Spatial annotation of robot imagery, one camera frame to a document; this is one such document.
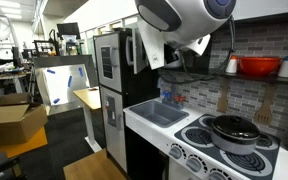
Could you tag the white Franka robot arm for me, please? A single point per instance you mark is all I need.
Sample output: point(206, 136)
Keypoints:
point(190, 23)

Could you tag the grey sink basin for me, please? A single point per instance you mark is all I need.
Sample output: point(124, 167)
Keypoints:
point(157, 115)

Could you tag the fridge door with chalkboard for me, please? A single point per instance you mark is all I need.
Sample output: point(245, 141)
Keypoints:
point(117, 73)

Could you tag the fridge door with dispenser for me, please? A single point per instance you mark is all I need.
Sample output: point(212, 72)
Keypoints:
point(115, 146)

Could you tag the grey pot with black lid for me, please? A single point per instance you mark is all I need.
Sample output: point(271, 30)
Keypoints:
point(234, 133)

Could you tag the grey toy faucet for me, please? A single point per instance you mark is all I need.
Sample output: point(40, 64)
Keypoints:
point(172, 96)

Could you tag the grey water dispenser panel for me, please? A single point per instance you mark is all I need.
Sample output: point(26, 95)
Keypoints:
point(110, 111)

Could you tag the white toy kitchen unit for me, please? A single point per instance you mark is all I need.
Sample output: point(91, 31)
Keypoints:
point(150, 133)

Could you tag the black notes chalkboard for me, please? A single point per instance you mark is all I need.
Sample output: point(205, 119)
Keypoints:
point(106, 63)

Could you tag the small red object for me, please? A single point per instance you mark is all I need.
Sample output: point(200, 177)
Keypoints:
point(93, 89)

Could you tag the light wood desk white legs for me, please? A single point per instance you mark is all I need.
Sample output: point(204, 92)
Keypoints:
point(87, 96)

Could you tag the blue tape strip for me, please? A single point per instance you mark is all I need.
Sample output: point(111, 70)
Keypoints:
point(50, 71)
point(56, 100)
point(69, 81)
point(81, 72)

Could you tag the grey stove knob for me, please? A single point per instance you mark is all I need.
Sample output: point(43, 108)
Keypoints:
point(194, 164)
point(217, 175)
point(176, 152)

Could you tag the wooden spoon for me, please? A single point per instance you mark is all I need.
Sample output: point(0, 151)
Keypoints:
point(223, 103)

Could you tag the grey metal panel stand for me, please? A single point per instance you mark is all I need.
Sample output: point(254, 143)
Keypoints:
point(60, 90)

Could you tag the white shaker with orange cap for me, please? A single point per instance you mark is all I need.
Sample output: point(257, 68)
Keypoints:
point(230, 66)

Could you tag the wooden base board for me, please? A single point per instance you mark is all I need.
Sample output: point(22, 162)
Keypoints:
point(90, 166)

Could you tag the black monitor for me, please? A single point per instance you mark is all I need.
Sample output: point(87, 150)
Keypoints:
point(68, 30)

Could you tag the red bowl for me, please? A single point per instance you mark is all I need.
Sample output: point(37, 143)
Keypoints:
point(259, 66)

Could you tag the wooden slotted spatula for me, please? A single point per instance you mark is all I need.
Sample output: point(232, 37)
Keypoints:
point(264, 115)

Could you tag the yellow floor mat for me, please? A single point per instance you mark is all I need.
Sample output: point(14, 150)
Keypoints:
point(24, 146)

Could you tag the cardboard box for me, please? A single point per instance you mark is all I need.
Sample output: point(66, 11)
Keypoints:
point(10, 123)

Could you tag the cluttered background workbench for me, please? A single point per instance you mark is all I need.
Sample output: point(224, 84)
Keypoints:
point(4, 76)

